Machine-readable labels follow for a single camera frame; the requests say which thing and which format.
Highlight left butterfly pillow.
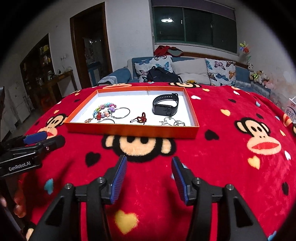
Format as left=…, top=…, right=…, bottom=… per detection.
left=134, top=55, right=174, bottom=82

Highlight large silver hoop earring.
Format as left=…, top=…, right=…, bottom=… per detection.
left=97, top=118, right=115, bottom=124

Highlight black backpack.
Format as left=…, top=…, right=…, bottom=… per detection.
left=147, top=66, right=183, bottom=83

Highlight colourful artificial flower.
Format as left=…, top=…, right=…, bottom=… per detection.
left=239, top=41, right=251, bottom=63

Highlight dark window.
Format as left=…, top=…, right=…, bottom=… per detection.
left=152, top=6, right=237, bottom=53

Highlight wooden side table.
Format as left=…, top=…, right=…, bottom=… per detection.
left=43, top=70, right=78, bottom=103

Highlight white cabinet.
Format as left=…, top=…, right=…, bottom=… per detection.
left=9, top=82, right=31, bottom=123

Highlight right butterfly pillow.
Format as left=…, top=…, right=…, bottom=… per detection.
left=205, top=58, right=236, bottom=86

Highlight butterfly pillow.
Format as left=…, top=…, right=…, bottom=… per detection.
left=205, top=58, right=236, bottom=86
left=134, top=55, right=174, bottom=82

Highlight plush toys pile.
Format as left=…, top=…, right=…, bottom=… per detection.
left=247, top=63, right=274, bottom=90

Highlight black smart watch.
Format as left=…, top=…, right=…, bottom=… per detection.
left=152, top=93, right=179, bottom=117

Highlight red monkey print blanket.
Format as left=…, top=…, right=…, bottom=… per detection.
left=16, top=83, right=295, bottom=240

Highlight milk tea cup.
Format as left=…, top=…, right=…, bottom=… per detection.
left=285, top=96, right=296, bottom=123

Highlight blue sofa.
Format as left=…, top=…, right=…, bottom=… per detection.
left=98, top=55, right=274, bottom=98

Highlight colourful bead bracelet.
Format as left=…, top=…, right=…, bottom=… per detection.
left=92, top=102, right=117, bottom=121

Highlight red pearl earrings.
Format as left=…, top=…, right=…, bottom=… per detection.
left=130, top=112, right=147, bottom=125

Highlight brown door frame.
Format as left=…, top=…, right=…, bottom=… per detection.
left=70, top=2, right=112, bottom=88

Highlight silver chain necklace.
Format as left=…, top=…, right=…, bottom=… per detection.
left=158, top=116, right=186, bottom=127

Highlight orange shallow box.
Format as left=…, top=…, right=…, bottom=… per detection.
left=65, top=86, right=200, bottom=138

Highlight dark wooden shelf cabinet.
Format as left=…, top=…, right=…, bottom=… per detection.
left=20, top=34, right=54, bottom=109

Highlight left hand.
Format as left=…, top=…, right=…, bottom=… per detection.
left=13, top=191, right=26, bottom=218

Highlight white cushion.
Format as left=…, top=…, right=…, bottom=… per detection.
left=171, top=58, right=210, bottom=85

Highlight red clothes on sofa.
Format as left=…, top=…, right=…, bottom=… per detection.
left=154, top=45, right=184, bottom=57

